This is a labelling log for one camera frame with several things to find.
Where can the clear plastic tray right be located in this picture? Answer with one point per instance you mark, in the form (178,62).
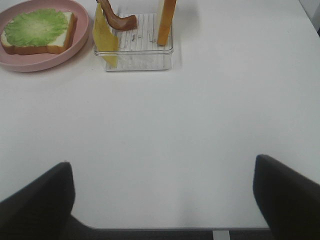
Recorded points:
(137,49)

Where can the bacon strip from tray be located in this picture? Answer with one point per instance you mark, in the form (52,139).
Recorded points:
(118,23)

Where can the bread slice from tray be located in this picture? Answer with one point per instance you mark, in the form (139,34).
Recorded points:
(52,49)

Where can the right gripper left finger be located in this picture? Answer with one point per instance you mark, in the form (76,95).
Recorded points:
(41,209)

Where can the yellow cheese slice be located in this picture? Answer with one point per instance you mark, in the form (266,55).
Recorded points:
(103,38)

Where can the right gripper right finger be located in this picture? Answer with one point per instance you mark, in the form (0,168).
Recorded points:
(288,201)

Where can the bread slice in right tray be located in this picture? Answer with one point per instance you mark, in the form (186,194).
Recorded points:
(165,14)

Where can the green lettuce leaf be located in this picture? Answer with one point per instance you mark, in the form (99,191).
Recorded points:
(39,28)

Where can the pink round plate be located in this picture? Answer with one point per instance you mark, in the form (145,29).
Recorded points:
(43,61)

